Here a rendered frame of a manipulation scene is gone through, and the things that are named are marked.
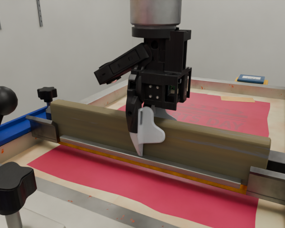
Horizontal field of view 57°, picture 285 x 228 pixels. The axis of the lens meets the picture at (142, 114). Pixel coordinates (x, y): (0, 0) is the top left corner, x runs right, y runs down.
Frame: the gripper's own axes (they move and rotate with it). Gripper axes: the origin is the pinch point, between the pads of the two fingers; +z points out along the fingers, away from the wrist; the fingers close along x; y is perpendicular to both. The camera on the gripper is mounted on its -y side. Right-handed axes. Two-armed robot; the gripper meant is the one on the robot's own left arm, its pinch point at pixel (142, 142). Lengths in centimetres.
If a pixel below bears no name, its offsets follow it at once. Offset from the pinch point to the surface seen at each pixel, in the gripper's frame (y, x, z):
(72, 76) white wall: -200, 210, 54
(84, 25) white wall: -200, 242, -4
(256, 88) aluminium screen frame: 15, 57, 3
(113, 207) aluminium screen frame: 3.1, -14.9, 1.9
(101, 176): -5.4, -5.7, 5.4
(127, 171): -2.1, -2.1, 5.4
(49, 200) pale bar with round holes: -0.6, -21.8, -3.2
